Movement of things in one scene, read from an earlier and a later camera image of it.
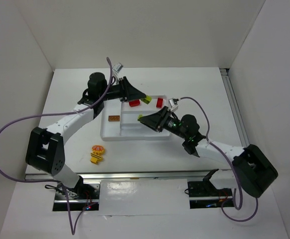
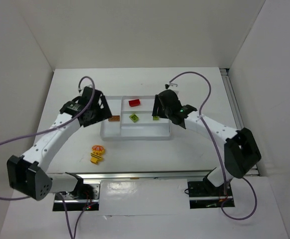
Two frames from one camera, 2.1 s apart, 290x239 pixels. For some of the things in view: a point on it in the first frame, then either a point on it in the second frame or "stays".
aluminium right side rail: x=235 y=106 stays
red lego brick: x=134 y=103 stays
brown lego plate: x=113 y=118 stays
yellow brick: x=97 y=151 stays
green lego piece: x=147 y=99 -> x=134 y=118
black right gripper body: x=162 y=119 -> x=157 y=107
